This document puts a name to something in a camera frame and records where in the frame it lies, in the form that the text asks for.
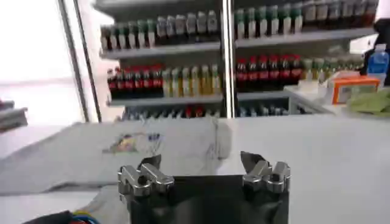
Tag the shelf rack of bottled drinks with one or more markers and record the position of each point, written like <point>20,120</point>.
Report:
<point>164,82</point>
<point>268,70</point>

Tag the green cloth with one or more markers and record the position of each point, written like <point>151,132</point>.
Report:
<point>370,103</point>

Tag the grey polo shirt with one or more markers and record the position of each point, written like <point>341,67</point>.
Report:
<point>91,164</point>

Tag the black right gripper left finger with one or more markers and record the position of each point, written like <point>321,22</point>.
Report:
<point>143,181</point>

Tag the black window frame post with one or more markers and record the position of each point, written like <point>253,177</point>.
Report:
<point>88,64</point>
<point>73,61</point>

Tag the orange cardboard box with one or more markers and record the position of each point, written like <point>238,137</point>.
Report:
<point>353,86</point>

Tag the blue-label water bottle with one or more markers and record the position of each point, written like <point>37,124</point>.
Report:
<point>378,62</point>

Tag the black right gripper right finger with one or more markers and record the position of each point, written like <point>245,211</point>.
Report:
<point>268,179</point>

